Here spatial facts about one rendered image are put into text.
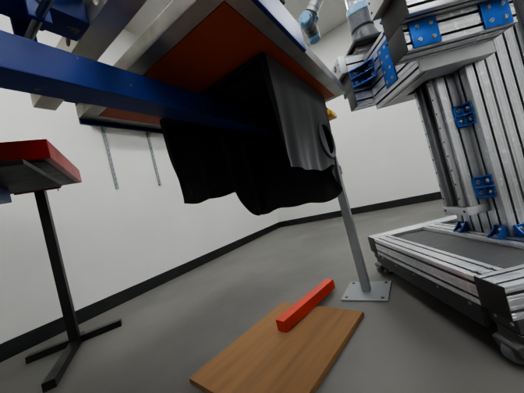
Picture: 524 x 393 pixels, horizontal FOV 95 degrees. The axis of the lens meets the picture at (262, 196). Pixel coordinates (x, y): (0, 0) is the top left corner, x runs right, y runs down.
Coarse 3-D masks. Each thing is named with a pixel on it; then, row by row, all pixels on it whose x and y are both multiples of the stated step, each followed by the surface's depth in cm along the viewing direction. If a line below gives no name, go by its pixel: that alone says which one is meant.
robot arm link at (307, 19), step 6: (312, 0) 137; (318, 0) 136; (312, 6) 137; (318, 6) 138; (306, 12) 137; (312, 12) 138; (300, 18) 139; (306, 18) 137; (312, 18) 138; (300, 24) 142; (306, 24) 139; (312, 24) 141; (306, 30) 145; (312, 30) 146
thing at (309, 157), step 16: (272, 64) 62; (272, 80) 60; (288, 80) 69; (272, 96) 60; (288, 96) 67; (304, 96) 78; (320, 96) 95; (288, 112) 65; (304, 112) 76; (320, 112) 90; (288, 128) 64; (304, 128) 74; (320, 128) 84; (288, 144) 63; (304, 144) 72; (320, 144) 83; (304, 160) 70; (320, 160) 83; (336, 176) 99
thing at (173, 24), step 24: (192, 0) 42; (216, 0) 42; (240, 0) 43; (168, 24) 45; (192, 24) 46; (264, 24) 51; (144, 48) 50; (168, 48) 51; (288, 48) 61; (144, 72) 56; (312, 72) 77; (336, 96) 104; (96, 120) 73; (120, 120) 77
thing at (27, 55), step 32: (0, 32) 34; (0, 64) 33; (32, 64) 36; (64, 64) 40; (96, 64) 44; (64, 96) 43; (96, 96) 45; (128, 96) 48; (160, 96) 55; (192, 96) 63; (224, 128) 81; (256, 128) 89
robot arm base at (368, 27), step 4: (360, 24) 125; (364, 24) 124; (368, 24) 124; (372, 24) 124; (356, 28) 126; (360, 28) 125; (364, 28) 124; (368, 28) 123; (372, 28) 123; (376, 28) 126; (352, 32) 129; (356, 32) 127; (360, 32) 125; (364, 32) 124; (368, 32) 123; (372, 32) 122; (376, 32) 122; (352, 36) 130; (356, 36) 127; (360, 36) 126; (352, 40) 130
